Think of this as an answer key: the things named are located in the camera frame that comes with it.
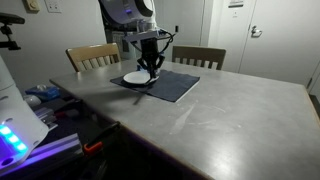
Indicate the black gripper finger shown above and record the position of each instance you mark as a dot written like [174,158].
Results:
[142,64]
[158,65]

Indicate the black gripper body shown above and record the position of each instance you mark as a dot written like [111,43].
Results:
[149,50]

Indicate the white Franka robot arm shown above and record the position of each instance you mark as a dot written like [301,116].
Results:
[123,11]

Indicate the white round plate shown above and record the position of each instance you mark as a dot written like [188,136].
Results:
[135,78]

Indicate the dark blue placemat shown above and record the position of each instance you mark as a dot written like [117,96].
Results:
[173,85]

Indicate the dark brown wooden chair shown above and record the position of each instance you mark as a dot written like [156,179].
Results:
[198,52]

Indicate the light wooden chair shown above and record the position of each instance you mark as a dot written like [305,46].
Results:
[91,51]

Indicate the black clamp orange tip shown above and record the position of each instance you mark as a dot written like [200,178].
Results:
[100,135]

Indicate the white door sign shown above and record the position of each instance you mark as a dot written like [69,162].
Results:
[236,3]

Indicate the blue tissue box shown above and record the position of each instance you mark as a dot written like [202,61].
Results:
[45,92]

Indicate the white rounded object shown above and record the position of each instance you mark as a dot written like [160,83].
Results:
[32,100]

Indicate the beige round thermostat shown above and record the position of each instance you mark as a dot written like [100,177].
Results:
[32,5]

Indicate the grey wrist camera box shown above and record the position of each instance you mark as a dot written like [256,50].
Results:
[143,35]

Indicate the small black wall switch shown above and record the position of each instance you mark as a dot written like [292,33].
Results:
[177,28]

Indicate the silver metal bracket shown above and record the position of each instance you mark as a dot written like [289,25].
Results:
[46,116]

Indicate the aluminium extrusion rail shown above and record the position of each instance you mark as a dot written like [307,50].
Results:
[53,148]

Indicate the black camera on stand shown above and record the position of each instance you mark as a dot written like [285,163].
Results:
[9,19]

